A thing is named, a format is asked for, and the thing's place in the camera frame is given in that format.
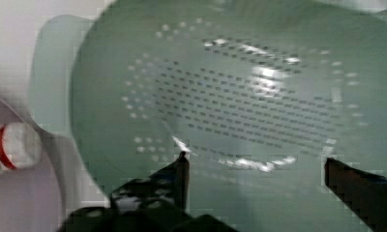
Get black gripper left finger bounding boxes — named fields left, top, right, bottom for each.
left=109, top=151, right=190, bottom=213

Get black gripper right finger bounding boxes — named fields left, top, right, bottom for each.
left=324, top=158, right=387, bottom=232

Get green plastic strainer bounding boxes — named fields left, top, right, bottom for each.
left=29, top=0, right=387, bottom=232

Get red ketchup bottle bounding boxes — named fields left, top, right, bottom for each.
left=0, top=122, right=43, bottom=173

